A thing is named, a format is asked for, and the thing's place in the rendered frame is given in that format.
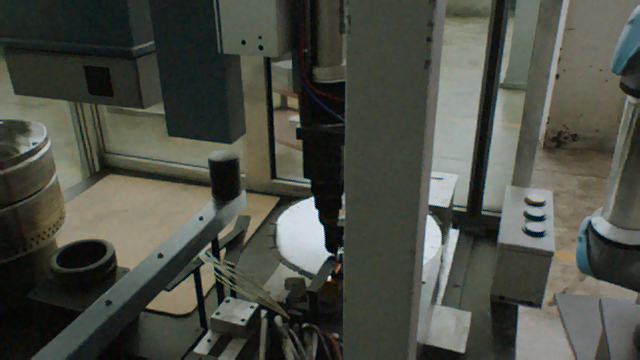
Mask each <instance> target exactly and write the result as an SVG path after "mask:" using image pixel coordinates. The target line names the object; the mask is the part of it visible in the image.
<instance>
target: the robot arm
mask: <svg viewBox="0 0 640 360"><path fill-rule="evenodd" d="M611 73H612V74H615V76H619V75H620V82H619V90H620V91H621V92H622V93H623V94H624V95H625V96H626V102H625V107H624V112H623V116H622V122H621V126H620V131H619V136H618V140H617V146H616V150H615V155H614V160H613V165H611V170H610V174H609V179H608V185H607V189H606V194H605V198H604V204H603V207H602V208H600V209H598V210H597V211H595V212H594V214H592V215H591V216H587V217H586V218H585V219H584V220H583V222H582V225H581V227H580V230H579V234H578V240H577V244H576V254H575V258H576V265H577V268H578V270H579V271H580V272H582V273H583V274H586V275H588V276H591V277H594V278H595V279H597V280H600V281H602V280H603V281H606V282H609V284H612V285H615V286H618V287H621V288H624V289H627V290H631V291H634V292H637V293H640V5H639V6H638V7H637V8H636V9H635V10H634V12H633V13H632V15H631V16H630V18H629V20H628V22H626V25H625V27H624V29H623V32H622V34H621V36H620V39H619V41H618V45H617V47H616V50H615V53H614V56H613V59H612V64H611ZM633 340H634V344H635V346H636V348H637V349H638V351H639V352H640V320H639V321H638V323H637V325H636V327H635V330H634V334H633Z"/></svg>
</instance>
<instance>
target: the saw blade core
mask: <svg viewBox="0 0 640 360"><path fill-rule="evenodd" d="M290 210H293V211H294V212H291V211H288V210H287V211H286V212H285V213H284V214H283V215H281V216H280V217H279V218H278V219H277V221H276V224H275V226H274V229H273V240H274V243H275V246H276V248H277V250H278V251H279V252H280V254H281V255H283V256H284V257H285V258H286V259H288V260H289V261H290V262H292V263H293V264H295V265H297V267H299V268H300V270H301V269H304V270H306V271H308V272H311V273H314V274H317V272H318V270H319V269H320V267H321V264H322V263H323V261H324V260H330V261H335V262H338V263H340V269H339V270H338V272H337V274H331V276H330V277H331V278H330V279H333V280H340V281H343V258H344V244H343V243H342V250H340V251H339V252H338V253H337V255H333V254H331V253H328V252H327V249H324V236H323V229H322V226H321V225H320V224H319V221H318V218H317V211H316V210H315V209H314V197H313V198H310V200H309V199H307V200H304V201H301V203H299V204H297V205H295V206H293V207H292V208H290ZM288 215H289V216H288ZM280 225H283V226H280ZM278 235H280V236H278ZM440 243H441V234H440V230H439V228H438V226H437V224H436V222H435V221H434V219H433V218H432V217H430V216H429V215H428V214H427V227H426V238H425V251H424V262H423V266H425V264H426V263H427V262H429V260H432V259H433V258H434V257H435V255H436V254H437V252H438V250H439V248H440ZM291 256H293V257H291ZM305 265H307V267H305ZM304 267H305V268H304Z"/></svg>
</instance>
